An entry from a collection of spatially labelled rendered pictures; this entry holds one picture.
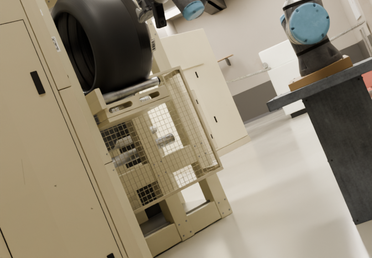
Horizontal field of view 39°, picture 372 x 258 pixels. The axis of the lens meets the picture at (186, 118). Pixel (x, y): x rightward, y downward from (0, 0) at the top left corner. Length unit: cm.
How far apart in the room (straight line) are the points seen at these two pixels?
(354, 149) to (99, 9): 126
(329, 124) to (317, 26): 41
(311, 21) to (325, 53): 23
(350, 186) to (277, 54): 785
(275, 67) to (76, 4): 771
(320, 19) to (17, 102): 112
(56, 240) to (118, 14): 121
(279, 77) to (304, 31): 781
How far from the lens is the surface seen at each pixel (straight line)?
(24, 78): 170
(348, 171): 225
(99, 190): 171
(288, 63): 986
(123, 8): 253
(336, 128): 222
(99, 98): 241
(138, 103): 250
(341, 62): 220
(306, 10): 207
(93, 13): 247
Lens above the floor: 64
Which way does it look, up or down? 1 degrees up
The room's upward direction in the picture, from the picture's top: 23 degrees counter-clockwise
